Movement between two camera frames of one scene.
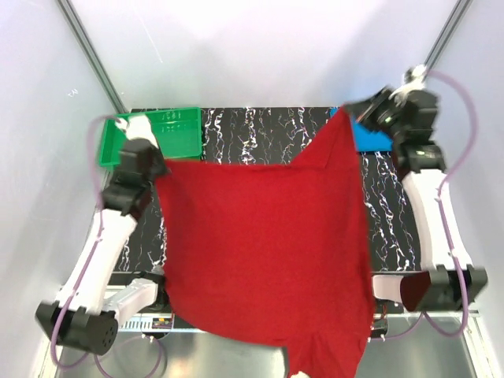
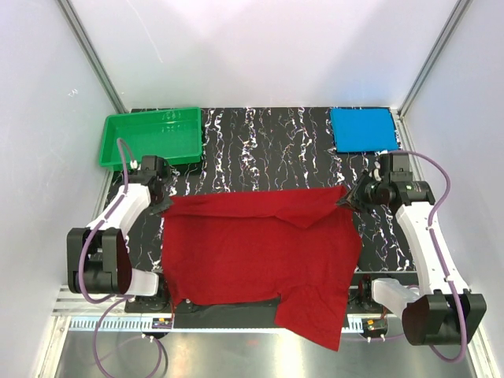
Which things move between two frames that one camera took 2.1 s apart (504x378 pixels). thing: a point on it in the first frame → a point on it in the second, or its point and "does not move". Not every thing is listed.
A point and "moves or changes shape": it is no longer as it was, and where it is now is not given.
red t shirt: (262, 255) moves or changes shape
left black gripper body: (146, 181) → (158, 199)
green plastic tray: (176, 133) does not move
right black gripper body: (390, 113) → (372, 192)
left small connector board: (161, 323) does not move
